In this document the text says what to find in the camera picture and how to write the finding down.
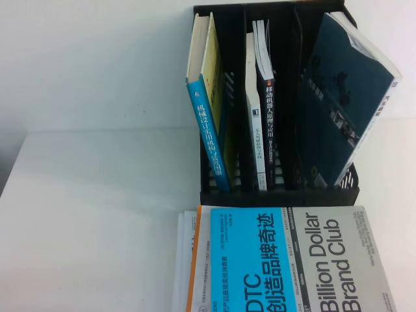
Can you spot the blue spine hardcover book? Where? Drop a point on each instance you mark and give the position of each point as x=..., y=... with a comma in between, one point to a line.
x=208, y=130

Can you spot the black spine robotics book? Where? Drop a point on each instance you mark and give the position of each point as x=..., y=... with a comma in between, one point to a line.
x=269, y=107

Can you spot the blue grey Billion Dollar book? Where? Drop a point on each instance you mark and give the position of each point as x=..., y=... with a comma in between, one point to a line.
x=318, y=260

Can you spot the large dark teal cover book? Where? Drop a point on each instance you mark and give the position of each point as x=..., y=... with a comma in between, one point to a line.
x=338, y=81

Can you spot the white spine paperback book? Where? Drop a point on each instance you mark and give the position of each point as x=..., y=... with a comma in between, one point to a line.
x=255, y=136

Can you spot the black plastic book stand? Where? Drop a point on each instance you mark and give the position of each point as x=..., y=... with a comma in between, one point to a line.
x=286, y=65

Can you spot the white orange ROS2 book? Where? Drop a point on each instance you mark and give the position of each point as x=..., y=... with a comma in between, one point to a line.
x=203, y=247

